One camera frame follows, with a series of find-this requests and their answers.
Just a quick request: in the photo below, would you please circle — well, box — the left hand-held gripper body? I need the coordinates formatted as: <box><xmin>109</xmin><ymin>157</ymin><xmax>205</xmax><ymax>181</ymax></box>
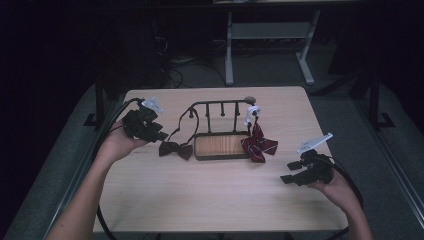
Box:
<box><xmin>121</xmin><ymin>96</ymin><xmax>165</xmax><ymax>142</ymax></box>

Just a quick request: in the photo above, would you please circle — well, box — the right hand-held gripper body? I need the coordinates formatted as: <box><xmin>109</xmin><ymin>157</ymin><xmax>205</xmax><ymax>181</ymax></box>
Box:
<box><xmin>295</xmin><ymin>132</ymin><xmax>335</xmax><ymax>187</ymax></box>

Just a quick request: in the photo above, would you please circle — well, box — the dark maroon bow tie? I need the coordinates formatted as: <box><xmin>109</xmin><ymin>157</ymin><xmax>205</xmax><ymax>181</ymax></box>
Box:
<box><xmin>158</xmin><ymin>108</ymin><xmax>200</xmax><ymax>161</ymax></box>

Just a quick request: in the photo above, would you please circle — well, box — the red striped bow tie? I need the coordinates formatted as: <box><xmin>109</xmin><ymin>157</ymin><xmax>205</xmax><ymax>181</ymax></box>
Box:
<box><xmin>240</xmin><ymin>104</ymin><xmax>279</xmax><ymax>164</ymax></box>

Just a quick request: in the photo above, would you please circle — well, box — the black rack with wooden base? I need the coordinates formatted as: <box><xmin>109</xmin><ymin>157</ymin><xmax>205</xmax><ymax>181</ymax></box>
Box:
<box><xmin>186</xmin><ymin>96</ymin><xmax>258</xmax><ymax>162</ymax></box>

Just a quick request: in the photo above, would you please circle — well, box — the person's left hand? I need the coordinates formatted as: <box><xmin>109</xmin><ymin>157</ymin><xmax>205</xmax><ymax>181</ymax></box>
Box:
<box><xmin>96</xmin><ymin>121</ymin><xmax>148</xmax><ymax>162</ymax></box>

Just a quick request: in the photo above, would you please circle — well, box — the person's right hand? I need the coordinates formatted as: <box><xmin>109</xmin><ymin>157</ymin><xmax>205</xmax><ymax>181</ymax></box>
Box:
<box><xmin>307</xmin><ymin>168</ymin><xmax>360</xmax><ymax>212</ymax></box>

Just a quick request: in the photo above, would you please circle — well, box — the black metal stand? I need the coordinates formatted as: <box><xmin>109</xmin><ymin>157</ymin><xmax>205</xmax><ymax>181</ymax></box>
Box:
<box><xmin>83</xmin><ymin>74</ymin><xmax>108</xmax><ymax>128</ymax></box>
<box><xmin>365</xmin><ymin>68</ymin><xmax>397</xmax><ymax>130</ymax></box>

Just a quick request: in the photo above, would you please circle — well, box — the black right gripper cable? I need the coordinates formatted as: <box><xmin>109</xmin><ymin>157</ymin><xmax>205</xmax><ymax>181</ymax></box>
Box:
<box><xmin>328</xmin><ymin>156</ymin><xmax>365</xmax><ymax>240</ymax></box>

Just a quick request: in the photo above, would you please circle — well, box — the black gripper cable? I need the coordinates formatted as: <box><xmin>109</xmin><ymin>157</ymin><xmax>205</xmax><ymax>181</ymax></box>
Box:
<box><xmin>95</xmin><ymin>97</ymin><xmax>145</xmax><ymax>240</ymax></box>
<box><xmin>328</xmin><ymin>156</ymin><xmax>365</xmax><ymax>240</ymax></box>

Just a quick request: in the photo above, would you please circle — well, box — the bundle of floor cables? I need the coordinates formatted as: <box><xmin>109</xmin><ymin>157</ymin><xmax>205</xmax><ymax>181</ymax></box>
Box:
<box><xmin>153</xmin><ymin>34</ymin><xmax>228</xmax><ymax>90</ymax></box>

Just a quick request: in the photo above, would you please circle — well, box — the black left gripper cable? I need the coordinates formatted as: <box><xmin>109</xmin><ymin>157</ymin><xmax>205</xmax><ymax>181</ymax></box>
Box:
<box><xmin>95</xmin><ymin>97</ymin><xmax>145</xmax><ymax>240</ymax></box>

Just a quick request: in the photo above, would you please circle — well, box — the white metal desk frame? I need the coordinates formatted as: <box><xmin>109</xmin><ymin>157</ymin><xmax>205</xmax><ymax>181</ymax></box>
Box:
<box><xmin>224</xmin><ymin>9</ymin><xmax>322</xmax><ymax>87</ymax></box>

